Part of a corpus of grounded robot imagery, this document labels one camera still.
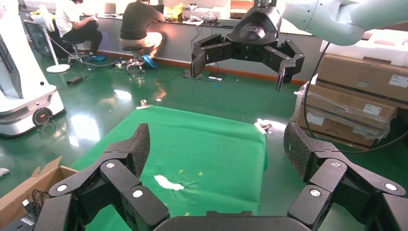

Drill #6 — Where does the seated person dark shirt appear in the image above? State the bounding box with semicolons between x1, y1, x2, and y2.
119;0;166;69

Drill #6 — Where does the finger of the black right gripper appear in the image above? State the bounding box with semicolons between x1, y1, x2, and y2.
190;33;237;79
262;39;306;93

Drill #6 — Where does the white foam packing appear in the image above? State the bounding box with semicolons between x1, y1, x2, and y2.
320;29;408;68

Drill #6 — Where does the yellow bag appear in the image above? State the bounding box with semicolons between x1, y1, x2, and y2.
163;2;186;20

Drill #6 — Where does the white wheeled robot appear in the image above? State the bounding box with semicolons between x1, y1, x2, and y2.
0;0;65;138

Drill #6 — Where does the black power adapter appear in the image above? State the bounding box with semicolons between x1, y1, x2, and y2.
66;75;85;86

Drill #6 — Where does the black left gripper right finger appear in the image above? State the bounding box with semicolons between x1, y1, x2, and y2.
283;122;408;231

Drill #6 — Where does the open brown cardboard box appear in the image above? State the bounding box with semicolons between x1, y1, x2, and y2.
0;155;79;231

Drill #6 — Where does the white floor stand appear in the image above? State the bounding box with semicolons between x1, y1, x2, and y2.
38;14;71;74

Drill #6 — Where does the black hanging cable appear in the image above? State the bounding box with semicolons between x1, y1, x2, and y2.
302;41;408;154

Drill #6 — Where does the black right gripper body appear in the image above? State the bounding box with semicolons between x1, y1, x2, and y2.
225;5;284;64

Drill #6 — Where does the large brown carton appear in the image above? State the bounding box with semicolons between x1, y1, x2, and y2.
315;53;408;110

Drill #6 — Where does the long grey workbench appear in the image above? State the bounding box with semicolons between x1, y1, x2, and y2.
19;5;322;85

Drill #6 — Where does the black power cable with plug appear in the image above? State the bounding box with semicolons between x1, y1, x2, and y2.
4;189;44;231

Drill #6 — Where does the seated person white shirt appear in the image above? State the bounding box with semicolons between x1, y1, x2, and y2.
54;0;106;63

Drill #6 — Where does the green table cloth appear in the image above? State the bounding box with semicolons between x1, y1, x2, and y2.
70;105;269;231

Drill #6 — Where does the plastic wrapped brown carton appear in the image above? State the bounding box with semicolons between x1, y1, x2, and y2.
292;83;398;151

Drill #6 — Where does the black swivel stool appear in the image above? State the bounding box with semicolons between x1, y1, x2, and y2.
122;46;148;75
62;39;87;65

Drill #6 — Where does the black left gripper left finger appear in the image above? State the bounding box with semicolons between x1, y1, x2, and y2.
34;122;170;231

